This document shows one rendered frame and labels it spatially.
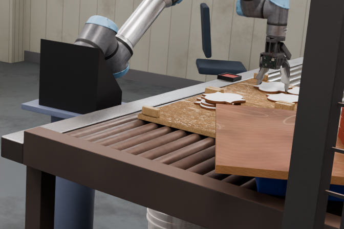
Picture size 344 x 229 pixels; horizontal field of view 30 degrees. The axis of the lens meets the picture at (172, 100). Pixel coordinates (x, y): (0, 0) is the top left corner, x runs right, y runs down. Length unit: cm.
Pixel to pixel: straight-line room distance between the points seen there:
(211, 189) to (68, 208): 105
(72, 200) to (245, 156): 113
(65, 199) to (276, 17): 100
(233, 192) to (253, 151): 10
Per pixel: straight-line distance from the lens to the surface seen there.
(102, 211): 357
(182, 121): 192
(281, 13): 238
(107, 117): 199
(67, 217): 237
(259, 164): 129
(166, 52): 661
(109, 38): 233
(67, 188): 233
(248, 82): 257
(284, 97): 234
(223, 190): 138
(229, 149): 136
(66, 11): 719
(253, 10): 241
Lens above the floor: 145
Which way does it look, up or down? 14 degrees down
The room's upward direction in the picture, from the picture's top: 5 degrees clockwise
